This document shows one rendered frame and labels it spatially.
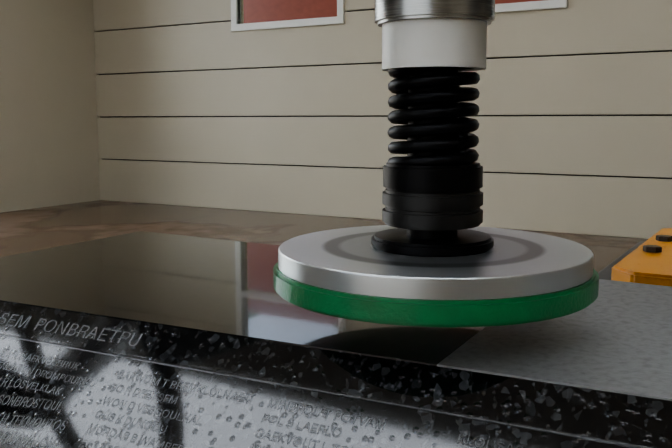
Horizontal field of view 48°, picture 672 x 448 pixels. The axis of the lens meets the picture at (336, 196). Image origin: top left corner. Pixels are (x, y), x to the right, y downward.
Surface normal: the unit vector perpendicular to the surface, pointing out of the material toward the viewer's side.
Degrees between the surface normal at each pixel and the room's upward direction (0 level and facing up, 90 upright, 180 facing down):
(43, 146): 90
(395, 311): 90
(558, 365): 0
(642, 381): 0
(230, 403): 45
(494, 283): 90
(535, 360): 0
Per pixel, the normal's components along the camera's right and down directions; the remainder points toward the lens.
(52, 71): 0.87, 0.05
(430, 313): -0.09, 0.11
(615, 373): 0.00, -0.99
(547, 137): -0.49, 0.09
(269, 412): -0.32, -0.64
